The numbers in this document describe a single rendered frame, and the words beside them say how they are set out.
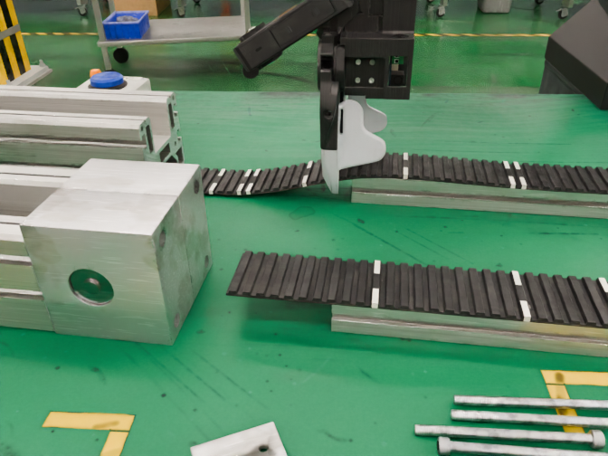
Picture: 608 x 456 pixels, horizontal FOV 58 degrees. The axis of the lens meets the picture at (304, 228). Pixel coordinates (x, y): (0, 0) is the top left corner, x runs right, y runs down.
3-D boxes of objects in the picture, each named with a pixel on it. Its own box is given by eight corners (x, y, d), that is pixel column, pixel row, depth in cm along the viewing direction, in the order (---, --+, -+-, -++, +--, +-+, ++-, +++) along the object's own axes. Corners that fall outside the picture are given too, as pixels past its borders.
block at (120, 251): (220, 248, 50) (209, 150, 44) (173, 346, 39) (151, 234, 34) (125, 240, 51) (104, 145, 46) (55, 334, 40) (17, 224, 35)
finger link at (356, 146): (383, 204, 51) (389, 102, 48) (318, 200, 52) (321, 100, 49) (383, 194, 54) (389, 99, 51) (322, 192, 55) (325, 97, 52)
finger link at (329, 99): (336, 153, 49) (339, 49, 46) (318, 152, 49) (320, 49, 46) (340, 143, 53) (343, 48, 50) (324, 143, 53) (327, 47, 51)
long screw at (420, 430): (596, 437, 33) (601, 426, 32) (603, 452, 32) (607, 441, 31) (413, 428, 33) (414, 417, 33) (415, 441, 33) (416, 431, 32)
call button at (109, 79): (130, 86, 71) (128, 71, 70) (117, 96, 68) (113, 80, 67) (101, 85, 72) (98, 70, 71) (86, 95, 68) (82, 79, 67)
